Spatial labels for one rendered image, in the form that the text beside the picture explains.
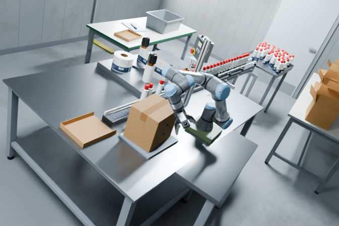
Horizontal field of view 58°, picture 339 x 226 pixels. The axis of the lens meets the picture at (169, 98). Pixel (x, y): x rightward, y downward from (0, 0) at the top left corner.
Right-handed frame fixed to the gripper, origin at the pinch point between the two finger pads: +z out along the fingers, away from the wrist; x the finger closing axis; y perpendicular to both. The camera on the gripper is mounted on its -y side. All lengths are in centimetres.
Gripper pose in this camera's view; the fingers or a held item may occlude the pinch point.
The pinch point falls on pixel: (187, 130)
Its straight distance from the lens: 195.9
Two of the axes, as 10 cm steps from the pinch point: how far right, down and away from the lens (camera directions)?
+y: -2.7, -5.0, 8.2
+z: 3.2, 7.6, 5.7
